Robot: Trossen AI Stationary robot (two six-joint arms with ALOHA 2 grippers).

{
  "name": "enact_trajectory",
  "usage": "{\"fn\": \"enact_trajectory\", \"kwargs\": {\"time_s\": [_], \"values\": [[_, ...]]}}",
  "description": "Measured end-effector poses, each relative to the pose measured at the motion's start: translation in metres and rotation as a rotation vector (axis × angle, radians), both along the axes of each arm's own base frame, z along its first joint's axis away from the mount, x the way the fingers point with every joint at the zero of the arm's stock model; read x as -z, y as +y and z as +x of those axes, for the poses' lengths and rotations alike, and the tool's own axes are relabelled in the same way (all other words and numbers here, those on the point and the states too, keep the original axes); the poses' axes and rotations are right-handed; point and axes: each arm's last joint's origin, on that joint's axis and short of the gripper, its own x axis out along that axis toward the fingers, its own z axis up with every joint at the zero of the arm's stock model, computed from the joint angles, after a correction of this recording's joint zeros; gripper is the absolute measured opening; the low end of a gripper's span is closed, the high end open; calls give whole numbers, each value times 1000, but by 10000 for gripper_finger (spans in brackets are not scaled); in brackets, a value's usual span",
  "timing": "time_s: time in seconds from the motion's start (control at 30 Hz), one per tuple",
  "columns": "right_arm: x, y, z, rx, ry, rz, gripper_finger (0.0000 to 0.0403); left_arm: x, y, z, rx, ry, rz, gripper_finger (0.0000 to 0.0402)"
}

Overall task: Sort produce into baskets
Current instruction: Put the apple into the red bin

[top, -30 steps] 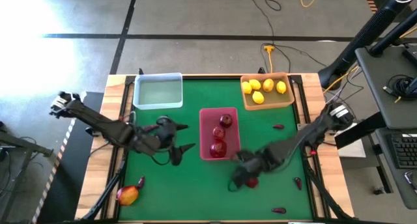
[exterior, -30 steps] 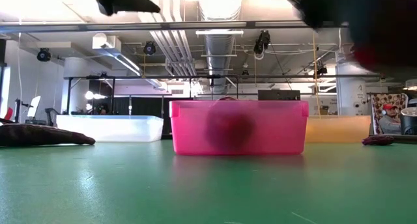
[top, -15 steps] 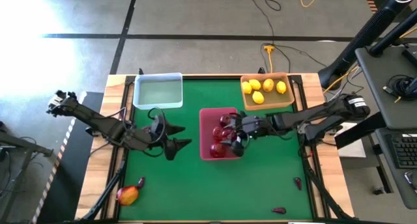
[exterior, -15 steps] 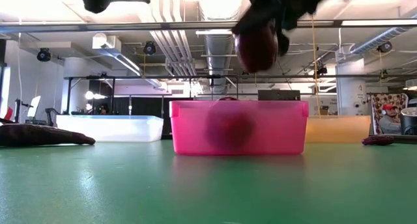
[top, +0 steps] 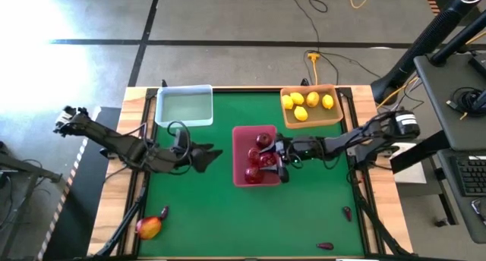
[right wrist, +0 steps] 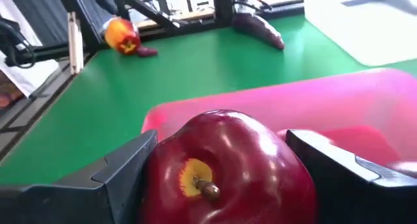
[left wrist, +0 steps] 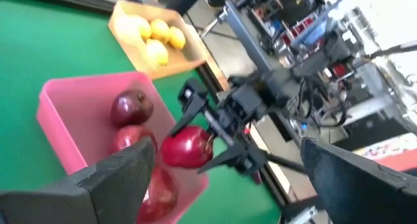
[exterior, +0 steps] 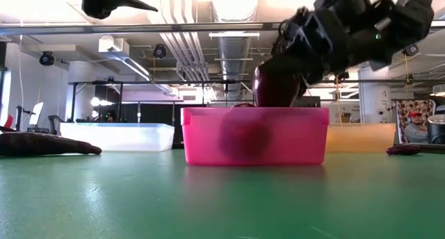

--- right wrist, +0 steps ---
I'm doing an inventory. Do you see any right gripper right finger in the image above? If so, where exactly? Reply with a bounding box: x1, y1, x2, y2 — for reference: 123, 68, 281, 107
285, 128, 417, 224

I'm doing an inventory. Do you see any black looped cable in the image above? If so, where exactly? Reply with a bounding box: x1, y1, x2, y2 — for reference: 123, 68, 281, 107
0, 17, 36, 70

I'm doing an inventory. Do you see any pink plastic bin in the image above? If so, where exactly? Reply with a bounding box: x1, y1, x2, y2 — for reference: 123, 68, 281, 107
141, 67, 417, 186

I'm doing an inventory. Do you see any black floor mat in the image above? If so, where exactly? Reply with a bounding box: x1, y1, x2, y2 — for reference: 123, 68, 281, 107
5, 0, 115, 48

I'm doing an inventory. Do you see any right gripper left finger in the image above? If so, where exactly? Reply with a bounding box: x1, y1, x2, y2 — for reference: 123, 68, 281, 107
0, 129, 160, 224

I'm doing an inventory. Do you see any yellow-red apple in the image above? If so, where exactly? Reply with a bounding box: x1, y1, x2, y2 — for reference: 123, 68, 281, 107
104, 17, 142, 56

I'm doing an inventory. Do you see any green table mat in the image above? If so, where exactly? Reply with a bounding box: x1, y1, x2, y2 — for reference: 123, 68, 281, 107
0, 14, 417, 186

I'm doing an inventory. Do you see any small purple sweet potato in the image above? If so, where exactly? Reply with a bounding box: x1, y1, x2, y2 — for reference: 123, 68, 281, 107
136, 45, 159, 58

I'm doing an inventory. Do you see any dark red apple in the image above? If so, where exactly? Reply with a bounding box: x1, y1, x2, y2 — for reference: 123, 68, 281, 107
138, 109, 319, 224

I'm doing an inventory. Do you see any light wooden slat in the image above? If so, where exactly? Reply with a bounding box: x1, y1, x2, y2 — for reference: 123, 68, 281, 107
66, 11, 85, 76

